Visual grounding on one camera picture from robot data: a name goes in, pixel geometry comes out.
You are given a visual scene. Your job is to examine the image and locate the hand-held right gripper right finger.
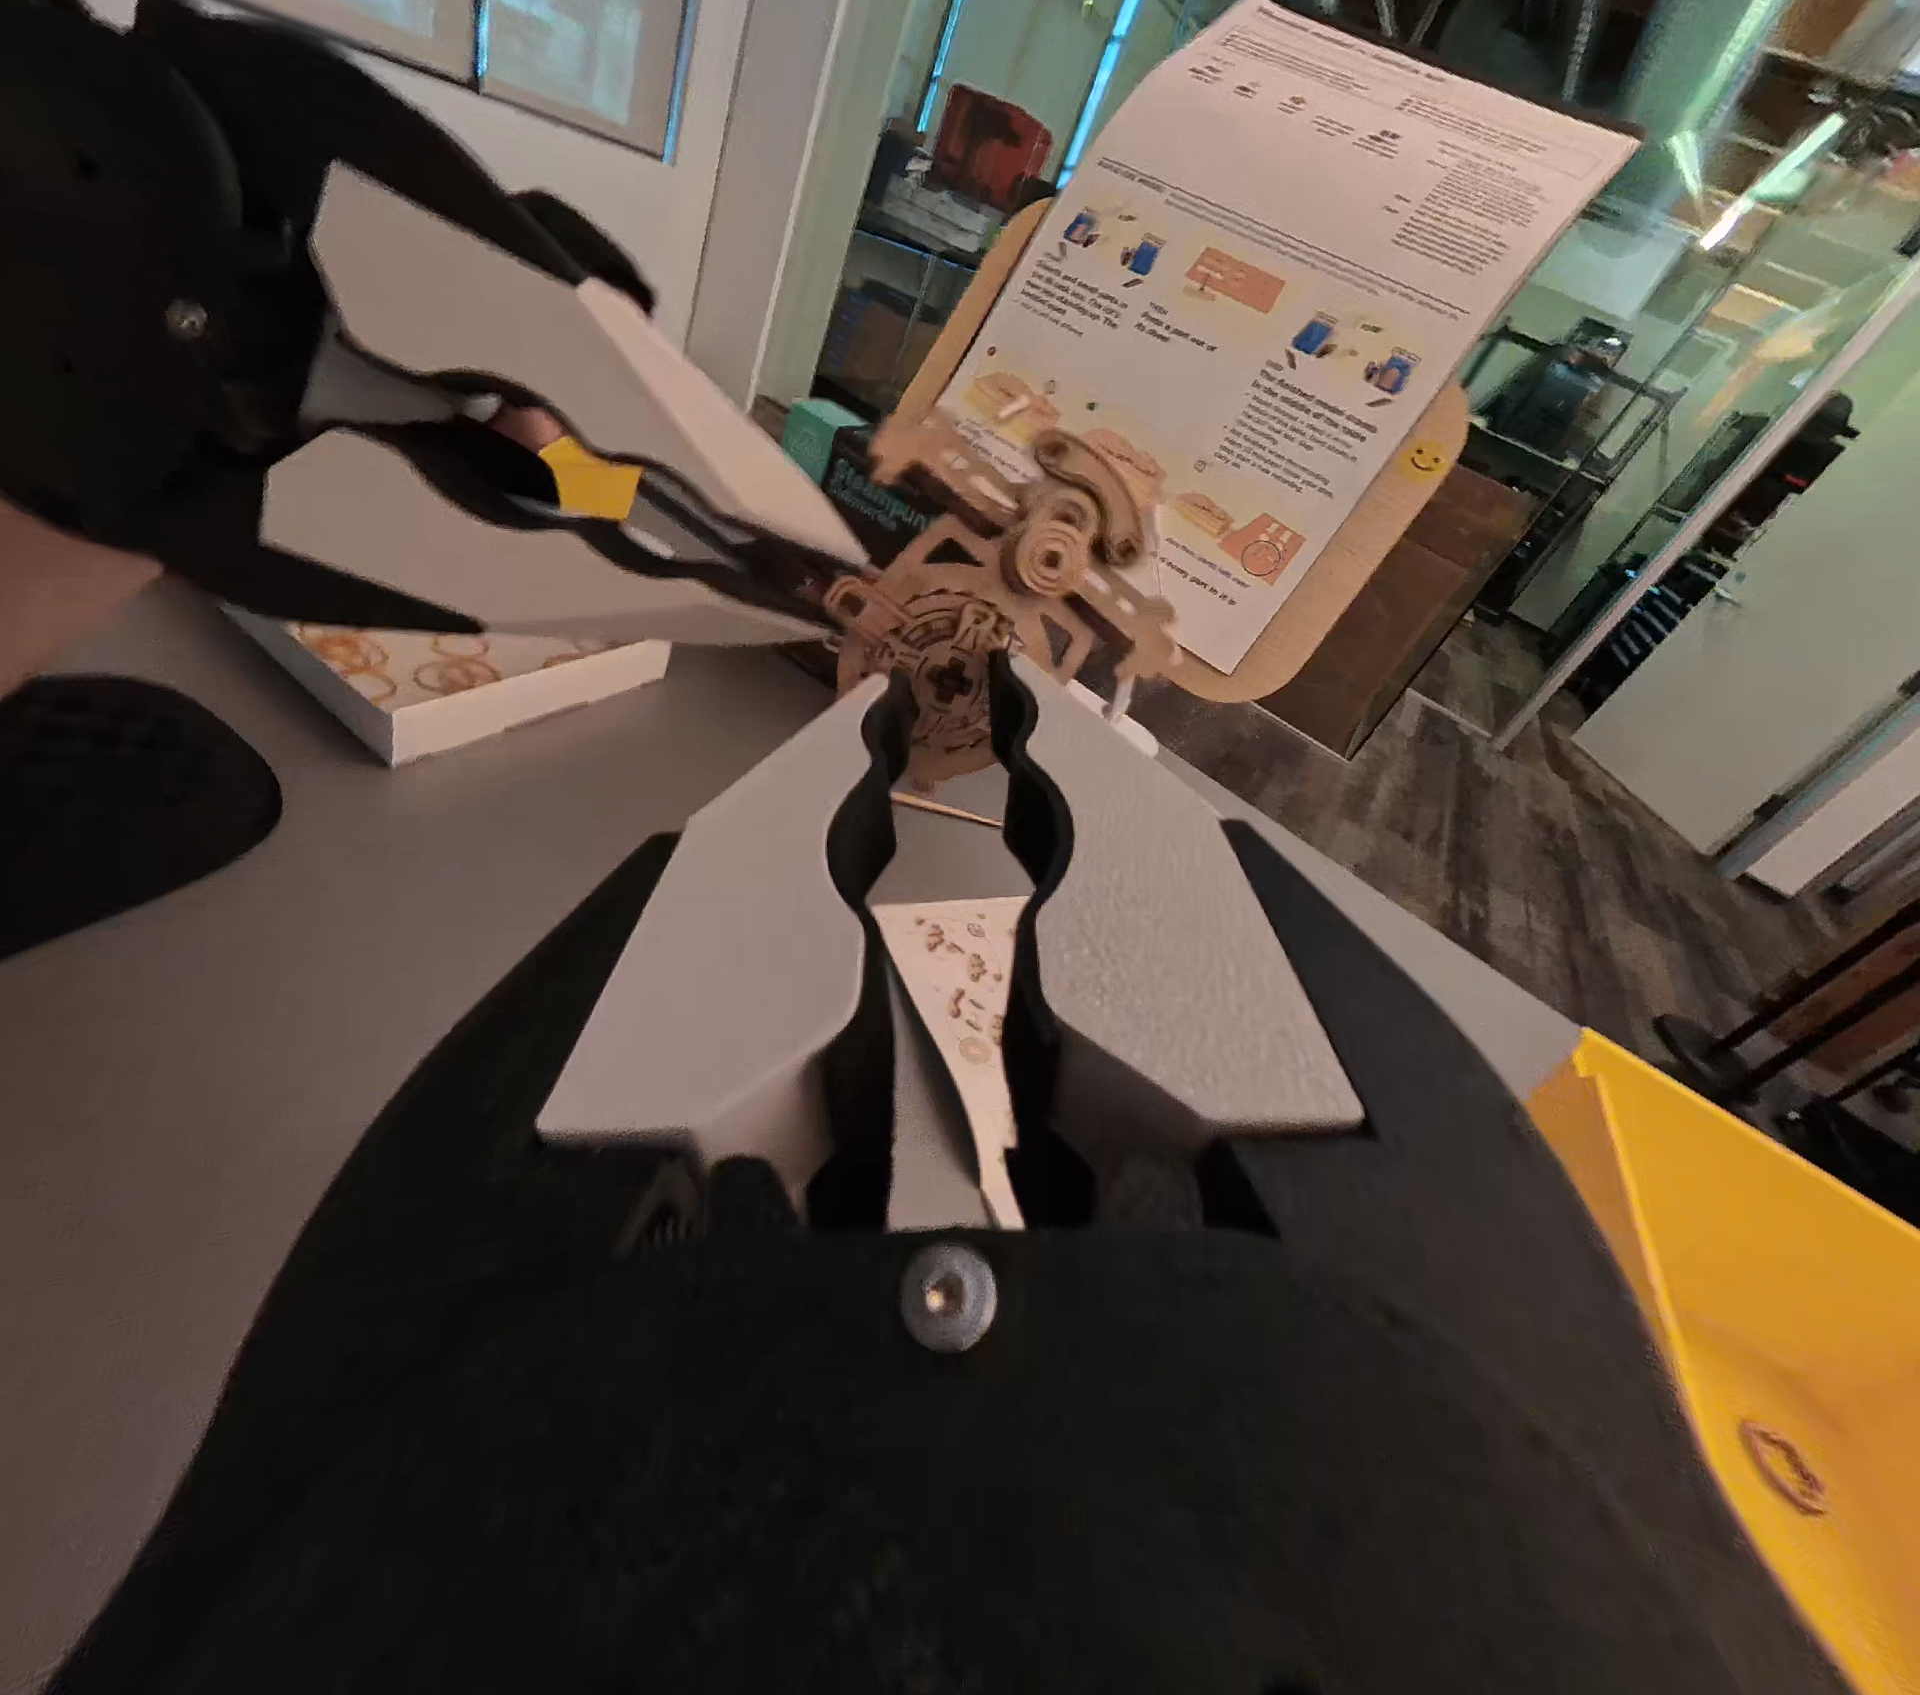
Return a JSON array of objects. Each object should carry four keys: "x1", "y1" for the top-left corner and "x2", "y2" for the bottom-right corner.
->
[{"x1": 991, "y1": 652, "x2": 1370, "y2": 1231}]

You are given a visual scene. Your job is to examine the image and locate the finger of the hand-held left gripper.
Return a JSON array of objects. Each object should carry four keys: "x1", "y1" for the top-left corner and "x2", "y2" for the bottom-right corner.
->
[
  {"x1": 260, "y1": 420, "x2": 836, "y2": 650},
  {"x1": 302, "y1": 162, "x2": 876, "y2": 567}
]

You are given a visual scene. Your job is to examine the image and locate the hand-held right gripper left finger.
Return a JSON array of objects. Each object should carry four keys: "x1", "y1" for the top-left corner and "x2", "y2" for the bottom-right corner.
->
[{"x1": 534, "y1": 675, "x2": 908, "y2": 1231}]

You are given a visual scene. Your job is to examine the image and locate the brown wooden mechanical model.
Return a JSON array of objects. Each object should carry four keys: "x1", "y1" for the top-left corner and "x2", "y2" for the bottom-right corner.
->
[{"x1": 821, "y1": 410, "x2": 1186, "y2": 786}]

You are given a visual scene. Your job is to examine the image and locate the person's left forearm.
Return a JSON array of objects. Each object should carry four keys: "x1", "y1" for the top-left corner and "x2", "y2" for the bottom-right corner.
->
[{"x1": 0, "y1": 496, "x2": 198, "y2": 695}]

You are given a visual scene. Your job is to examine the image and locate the black model kit box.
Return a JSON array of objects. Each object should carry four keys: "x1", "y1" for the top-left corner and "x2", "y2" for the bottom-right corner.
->
[{"x1": 779, "y1": 392, "x2": 940, "y2": 557}]

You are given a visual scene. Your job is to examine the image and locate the white box of wooden rings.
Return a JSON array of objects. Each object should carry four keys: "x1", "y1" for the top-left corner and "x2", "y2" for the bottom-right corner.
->
[{"x1": 226, "y1": 607, "x2": 672, "y2": 767}]

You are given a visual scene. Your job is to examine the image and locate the illustrated assembly leaflet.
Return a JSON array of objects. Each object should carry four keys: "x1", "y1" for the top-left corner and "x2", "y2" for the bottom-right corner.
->
[{"x1": 873, "y1": 892, "x2": 1037, "y2": 1233}]

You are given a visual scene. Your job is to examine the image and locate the black textured pad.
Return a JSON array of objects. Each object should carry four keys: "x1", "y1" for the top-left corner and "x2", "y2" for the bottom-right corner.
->
[{"x1": 0, "y1": 672, "x2": 285, "y2": 962}]

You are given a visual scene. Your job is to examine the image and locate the red storage crate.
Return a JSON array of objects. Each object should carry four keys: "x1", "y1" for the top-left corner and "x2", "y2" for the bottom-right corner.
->
[{"x1": 937, "y1": 81, "x2": 1053, "y2": 198}]

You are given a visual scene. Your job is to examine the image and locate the printed instruction sheet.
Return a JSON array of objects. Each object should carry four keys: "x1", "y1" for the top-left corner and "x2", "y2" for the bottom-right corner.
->
[{"x1": 949, "y1": 0, "x2": 1642, "y2": 662}]

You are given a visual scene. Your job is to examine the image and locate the small wooden ring part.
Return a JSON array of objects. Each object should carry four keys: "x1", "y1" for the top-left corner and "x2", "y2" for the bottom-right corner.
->
[{"x1": 1738, "y1": 1418, "x2": 1832, "y2": 1518}]

